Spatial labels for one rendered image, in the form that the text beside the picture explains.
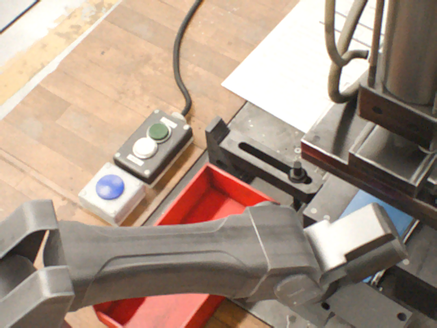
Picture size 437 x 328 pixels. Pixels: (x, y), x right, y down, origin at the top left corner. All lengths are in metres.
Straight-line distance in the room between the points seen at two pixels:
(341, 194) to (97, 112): 0.42
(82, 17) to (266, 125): 1.52
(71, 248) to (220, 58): 0.73
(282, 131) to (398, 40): 0.52
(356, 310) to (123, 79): 0.62
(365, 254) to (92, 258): 0.27
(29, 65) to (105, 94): 1.31
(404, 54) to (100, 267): 0.33
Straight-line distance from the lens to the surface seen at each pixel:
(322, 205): 1.11
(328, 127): 0.99
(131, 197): 1.21
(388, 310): 0.90
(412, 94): 0.84
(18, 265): 0.75
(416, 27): 0.77
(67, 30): 2.72
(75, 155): 1.30
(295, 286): 0.79
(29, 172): 1.30
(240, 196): 1.19
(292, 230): 0.79
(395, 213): 1.11
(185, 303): 1.15
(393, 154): 0.92
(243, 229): 0.77
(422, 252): 1.09
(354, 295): 0.90
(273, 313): 1.14
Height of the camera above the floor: 1.94
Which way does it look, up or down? 56 degrees down
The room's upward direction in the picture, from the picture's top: 8 degrees counter-clockwise
